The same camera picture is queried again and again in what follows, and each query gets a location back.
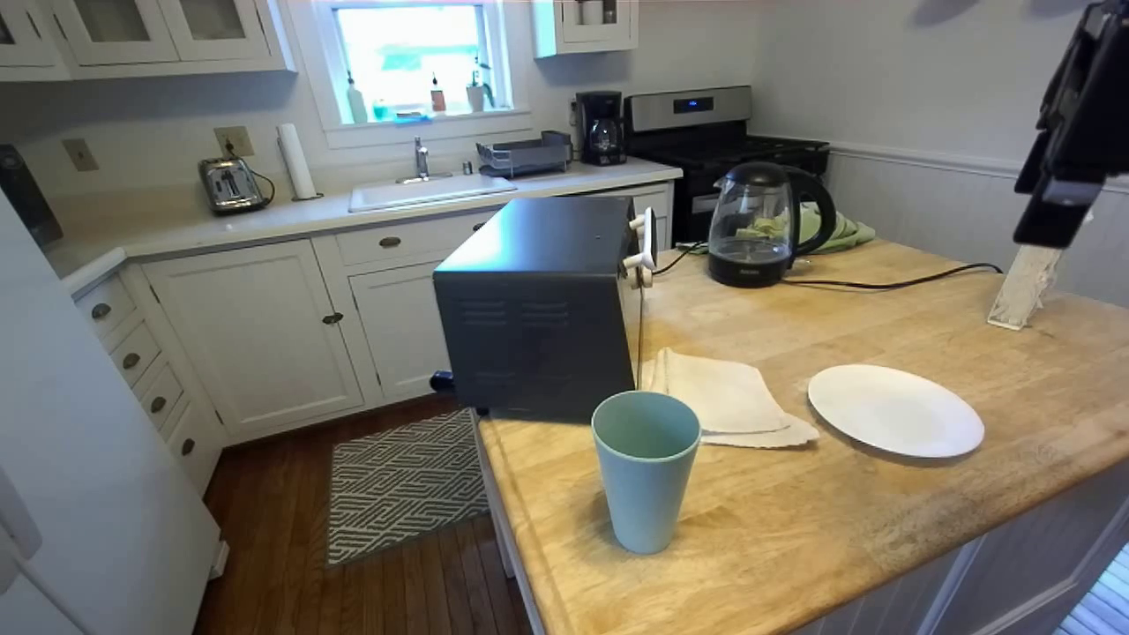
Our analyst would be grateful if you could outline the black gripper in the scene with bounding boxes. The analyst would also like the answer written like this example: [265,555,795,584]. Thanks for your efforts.
[1014,0,1129,250]

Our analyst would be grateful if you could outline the white ornate napkin holder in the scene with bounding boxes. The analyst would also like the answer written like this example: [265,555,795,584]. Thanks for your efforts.
[986,240,1064,335]

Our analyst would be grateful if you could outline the green dish towel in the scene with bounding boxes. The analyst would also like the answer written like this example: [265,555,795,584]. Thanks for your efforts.
[796,201,879,259]

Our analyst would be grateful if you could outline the white round plate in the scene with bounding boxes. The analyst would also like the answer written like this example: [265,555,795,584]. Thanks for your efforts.
[803,360,987,463]

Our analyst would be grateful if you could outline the black glass electric kettle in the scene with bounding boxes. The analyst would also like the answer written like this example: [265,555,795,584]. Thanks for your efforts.
[703,158,839,289]

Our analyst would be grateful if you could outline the black and steel stove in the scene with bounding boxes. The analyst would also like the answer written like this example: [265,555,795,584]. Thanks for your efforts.
[621,80,831,243]

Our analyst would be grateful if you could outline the beige folded cloth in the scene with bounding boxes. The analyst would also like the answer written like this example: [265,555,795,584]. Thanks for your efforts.
[643,346,822,452]

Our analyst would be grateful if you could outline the black coffee maker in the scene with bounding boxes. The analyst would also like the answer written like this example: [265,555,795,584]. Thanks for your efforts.
[572,88,633,168]

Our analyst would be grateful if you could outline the pale green plastic cup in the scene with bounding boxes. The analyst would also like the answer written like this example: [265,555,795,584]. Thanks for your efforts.
[590,388,706,559]

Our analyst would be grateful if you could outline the dark grey dish rack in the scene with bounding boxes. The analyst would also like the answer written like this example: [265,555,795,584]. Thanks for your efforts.
[474,129,575,185]

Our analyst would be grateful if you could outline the black toaster oven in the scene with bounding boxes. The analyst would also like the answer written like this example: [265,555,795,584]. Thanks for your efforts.
[429,194,662,427]

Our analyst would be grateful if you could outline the small potted plant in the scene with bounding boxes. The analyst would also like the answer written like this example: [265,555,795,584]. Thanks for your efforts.
[461,61,501,115]

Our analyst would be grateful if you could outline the white kitchen sink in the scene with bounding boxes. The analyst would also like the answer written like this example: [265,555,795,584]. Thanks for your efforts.
[347,174,517,216]

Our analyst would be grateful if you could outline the teal small dish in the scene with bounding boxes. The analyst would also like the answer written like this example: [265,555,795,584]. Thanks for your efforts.
[373,102,435,126]

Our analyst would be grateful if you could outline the white framed kitchen window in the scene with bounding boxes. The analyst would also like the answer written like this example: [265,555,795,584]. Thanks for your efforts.
[306,0,532,135]

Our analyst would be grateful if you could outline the white soap bottle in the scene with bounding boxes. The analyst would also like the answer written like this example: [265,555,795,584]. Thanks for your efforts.
[342,68,369,126]

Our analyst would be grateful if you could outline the grey chevron floor rug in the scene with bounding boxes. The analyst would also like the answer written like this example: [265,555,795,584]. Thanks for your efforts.
[323,406,489,570]

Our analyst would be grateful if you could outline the white paper towel roll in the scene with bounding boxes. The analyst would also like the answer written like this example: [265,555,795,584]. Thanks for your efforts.
[275,120,322,205]

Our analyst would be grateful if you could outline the white base kitchen cabinets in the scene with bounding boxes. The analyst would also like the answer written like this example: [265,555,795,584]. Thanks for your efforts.
[67,181,680,499]

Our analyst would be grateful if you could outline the silver bread toaster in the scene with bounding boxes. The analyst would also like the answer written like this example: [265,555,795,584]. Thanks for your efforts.
[199,154,275,218]

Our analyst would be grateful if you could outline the white kitchen countertop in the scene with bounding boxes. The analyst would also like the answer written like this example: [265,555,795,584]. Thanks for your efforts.
[47,154,684,297]

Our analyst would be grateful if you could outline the white refrigerator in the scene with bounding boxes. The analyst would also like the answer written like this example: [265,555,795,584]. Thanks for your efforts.
[0,186,227,635]

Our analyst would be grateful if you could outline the black power cable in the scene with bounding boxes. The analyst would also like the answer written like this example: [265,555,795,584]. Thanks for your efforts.
[780,259,1007,294]

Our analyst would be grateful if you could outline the silver oven door handle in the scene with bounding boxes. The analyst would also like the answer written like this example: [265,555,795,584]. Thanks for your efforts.
[617,208,662,285]

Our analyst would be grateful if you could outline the small white wall cabinet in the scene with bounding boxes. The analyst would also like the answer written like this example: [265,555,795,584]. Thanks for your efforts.
[528,0,643,61]

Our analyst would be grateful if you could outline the beige wall outlet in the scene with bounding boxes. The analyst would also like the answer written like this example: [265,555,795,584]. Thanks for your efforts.
[213,125,256,162]
[59,135,102,178]

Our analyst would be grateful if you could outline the wide white wall cabinet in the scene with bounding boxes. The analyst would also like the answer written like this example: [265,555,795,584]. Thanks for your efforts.
[0,0,296,83]

